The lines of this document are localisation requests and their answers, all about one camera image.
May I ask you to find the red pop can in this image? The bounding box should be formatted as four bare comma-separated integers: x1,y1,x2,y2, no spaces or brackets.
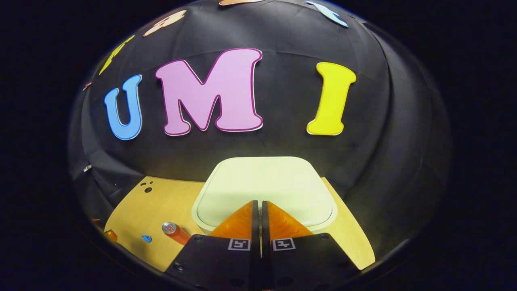
162,221,191,246

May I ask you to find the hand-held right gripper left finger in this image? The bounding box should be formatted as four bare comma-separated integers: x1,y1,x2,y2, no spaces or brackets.
165,200,260,291

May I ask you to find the black backdrop cloth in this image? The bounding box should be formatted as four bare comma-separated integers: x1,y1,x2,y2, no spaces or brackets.
67,0,451,259

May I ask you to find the pale green desktop garbage bin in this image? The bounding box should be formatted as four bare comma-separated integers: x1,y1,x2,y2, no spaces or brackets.
191,156,338,237

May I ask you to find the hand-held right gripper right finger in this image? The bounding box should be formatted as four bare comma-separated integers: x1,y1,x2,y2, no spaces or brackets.
262,200,362,291

